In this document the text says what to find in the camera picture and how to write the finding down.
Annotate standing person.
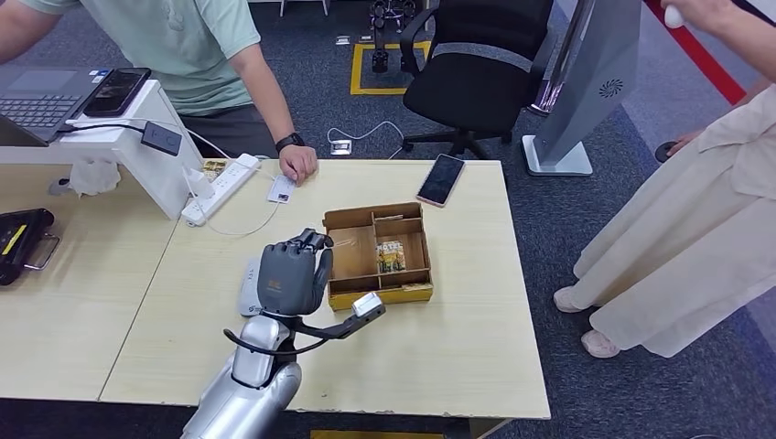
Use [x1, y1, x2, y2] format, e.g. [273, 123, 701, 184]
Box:
[553, 0, 776, 359]

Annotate hotel room key card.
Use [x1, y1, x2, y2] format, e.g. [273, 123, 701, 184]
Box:
[375, 241, 407, 273]

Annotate standing person's right hand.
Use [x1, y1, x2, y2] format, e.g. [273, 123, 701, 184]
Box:
[661, 0, 730, 36]

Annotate white ID card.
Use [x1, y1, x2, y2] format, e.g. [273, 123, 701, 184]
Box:
[267, 174, 297, 205]

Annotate wooden compartment box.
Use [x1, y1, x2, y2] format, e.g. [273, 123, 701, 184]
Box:
[321, 201, 436, 312]

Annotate thin white cable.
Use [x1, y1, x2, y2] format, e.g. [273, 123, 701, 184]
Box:
[202, 176, 283, 238]
[178, 123, 277, 180]

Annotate black office chair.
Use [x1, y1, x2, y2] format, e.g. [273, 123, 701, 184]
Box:
[398, 0, 555, 160]

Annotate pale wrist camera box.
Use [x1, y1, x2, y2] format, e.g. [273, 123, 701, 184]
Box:
[351, 292, 384, 319]

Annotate black handheld terminal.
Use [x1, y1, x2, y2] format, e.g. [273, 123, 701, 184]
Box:
[0, 208, 62, 287]

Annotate standing person's left hand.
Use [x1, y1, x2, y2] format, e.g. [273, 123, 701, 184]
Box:
[666, 128, 707, 157]

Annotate seated person's left hand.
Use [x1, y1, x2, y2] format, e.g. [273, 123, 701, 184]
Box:
[277, 144, 319, 187]

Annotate white laptop stand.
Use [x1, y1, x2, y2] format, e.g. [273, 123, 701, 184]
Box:
[0, 79, 204, 221]

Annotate white charger plug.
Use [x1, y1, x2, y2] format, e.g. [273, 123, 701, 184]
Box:
[181, 166, 215, 201]

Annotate crumpled white tissue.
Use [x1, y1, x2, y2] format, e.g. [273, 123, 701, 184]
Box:
[66, 160, 123, 198]

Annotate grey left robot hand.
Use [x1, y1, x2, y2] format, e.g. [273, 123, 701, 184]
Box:
[256, 228, 335, 317]

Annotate white furniture legs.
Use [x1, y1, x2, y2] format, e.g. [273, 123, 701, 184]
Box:
[277, 0, 329, 16]

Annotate grey kiosk stand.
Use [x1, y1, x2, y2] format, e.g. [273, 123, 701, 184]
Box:
[521, 0, 642, 177]

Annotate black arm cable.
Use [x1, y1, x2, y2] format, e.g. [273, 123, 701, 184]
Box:
[222, 327, 329, 358]

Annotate white floor cable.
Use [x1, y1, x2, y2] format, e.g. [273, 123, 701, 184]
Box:
[326, 118, 406, 160]

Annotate black wristwatch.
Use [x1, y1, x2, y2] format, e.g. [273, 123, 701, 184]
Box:
[274, 132, 307, 154]

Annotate seated person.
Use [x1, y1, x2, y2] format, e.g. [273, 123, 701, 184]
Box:
[0, 0, 319, 187]

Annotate black smartphone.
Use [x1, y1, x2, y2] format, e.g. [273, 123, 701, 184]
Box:
[82, 67, 153, 118]

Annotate dark grey laptop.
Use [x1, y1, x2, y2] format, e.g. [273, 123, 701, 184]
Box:
[0, 65, 113, 148]

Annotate black robot legs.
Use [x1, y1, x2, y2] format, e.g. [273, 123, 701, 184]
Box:
[368, 0, 419, 72]

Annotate grey card reader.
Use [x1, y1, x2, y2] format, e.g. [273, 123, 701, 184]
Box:
[236, 257, 263, 317]

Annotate smartphone with pink case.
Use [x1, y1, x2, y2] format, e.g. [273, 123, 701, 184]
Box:
[415, 153, 467, 209]

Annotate white power strip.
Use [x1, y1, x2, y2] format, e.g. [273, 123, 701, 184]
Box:
[180, 153, 262, 229]

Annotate black hub cable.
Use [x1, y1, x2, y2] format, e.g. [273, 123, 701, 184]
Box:
[55, 123, 146, 134]

